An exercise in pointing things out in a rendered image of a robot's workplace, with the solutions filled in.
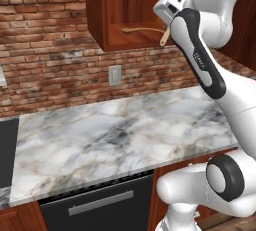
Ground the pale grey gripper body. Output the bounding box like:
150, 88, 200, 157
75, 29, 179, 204
152, 0, 176, 27

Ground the grey range hood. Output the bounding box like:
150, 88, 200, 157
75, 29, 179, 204
0, 66, 8, 88

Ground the black hob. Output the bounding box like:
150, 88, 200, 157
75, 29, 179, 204
0, 117, 20, 189

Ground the black dishwasher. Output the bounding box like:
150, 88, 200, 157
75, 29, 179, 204
37, 169, 155, 231

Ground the dark-handled wooden spoon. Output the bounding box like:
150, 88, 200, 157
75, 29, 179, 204
121, 26, 167, 36

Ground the open wooden wall cabinet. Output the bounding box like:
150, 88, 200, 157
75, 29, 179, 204
83, 0, 175, 52

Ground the grey wall outlet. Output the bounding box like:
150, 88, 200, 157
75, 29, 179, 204
108, 64, 123, 87

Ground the grey dishwasher handle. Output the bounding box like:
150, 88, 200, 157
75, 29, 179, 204
67, 190, 135, 217

